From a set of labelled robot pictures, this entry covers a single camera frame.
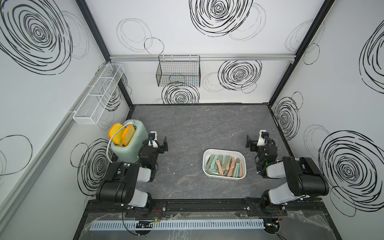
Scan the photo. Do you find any aluminium wall rail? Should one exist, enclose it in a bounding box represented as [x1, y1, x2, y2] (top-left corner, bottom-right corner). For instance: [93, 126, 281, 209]
[1, 61, 110, 232]
[110, 54, 296, 62]

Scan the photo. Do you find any green toaster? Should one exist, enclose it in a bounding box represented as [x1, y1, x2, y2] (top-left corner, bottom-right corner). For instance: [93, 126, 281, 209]
[108, 120, 149, 164]

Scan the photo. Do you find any orange toast slice left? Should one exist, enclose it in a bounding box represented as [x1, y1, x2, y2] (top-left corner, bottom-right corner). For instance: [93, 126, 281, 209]
[108, 123, 125, 146]

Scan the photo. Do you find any grey slotted cable duct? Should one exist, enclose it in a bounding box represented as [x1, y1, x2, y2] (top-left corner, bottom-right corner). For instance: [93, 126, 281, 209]
[90, 219, 266, 231]

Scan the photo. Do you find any aluminium wall rail back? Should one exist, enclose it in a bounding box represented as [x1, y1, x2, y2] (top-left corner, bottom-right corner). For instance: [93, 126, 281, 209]
[110, 54, 296, 62]

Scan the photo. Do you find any black wire basket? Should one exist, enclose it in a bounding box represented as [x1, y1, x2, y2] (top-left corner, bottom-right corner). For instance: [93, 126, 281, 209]
[156, 55, 201, 88]

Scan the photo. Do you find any orange toast slice right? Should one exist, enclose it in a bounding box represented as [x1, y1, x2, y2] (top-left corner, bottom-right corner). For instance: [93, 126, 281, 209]
[122, 125, 136, 147]

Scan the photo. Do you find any orange toast slice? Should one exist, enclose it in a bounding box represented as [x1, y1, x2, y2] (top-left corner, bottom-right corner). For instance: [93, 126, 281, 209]
[122, 125, 136, 147]
[108, 123, 125, 146]

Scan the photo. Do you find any white wire shelf basket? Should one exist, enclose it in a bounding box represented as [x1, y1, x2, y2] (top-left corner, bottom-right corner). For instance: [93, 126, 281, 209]
[73, 63, 124, 125]

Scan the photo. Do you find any white toaster cable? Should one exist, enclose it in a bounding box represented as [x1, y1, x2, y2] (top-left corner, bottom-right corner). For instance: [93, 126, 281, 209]
[106, 120, 135, 163]

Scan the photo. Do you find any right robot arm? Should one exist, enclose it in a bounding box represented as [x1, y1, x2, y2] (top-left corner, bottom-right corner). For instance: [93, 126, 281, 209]
[246, 130, 330, 209]

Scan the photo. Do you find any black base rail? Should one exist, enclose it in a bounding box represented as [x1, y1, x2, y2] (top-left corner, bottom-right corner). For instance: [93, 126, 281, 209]
[83, 198, 326, 218]

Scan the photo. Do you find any white plastic storage box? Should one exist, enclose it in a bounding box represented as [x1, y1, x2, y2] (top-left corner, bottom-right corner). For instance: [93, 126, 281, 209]
[202, 149, 247, 181]

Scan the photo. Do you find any aluminium wall rail left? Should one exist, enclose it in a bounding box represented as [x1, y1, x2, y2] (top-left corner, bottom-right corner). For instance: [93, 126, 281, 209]
[1, 61, 110, 232]

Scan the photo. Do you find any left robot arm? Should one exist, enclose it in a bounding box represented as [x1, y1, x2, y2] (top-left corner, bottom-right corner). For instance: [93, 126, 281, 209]
[96, 133, 169, 210]

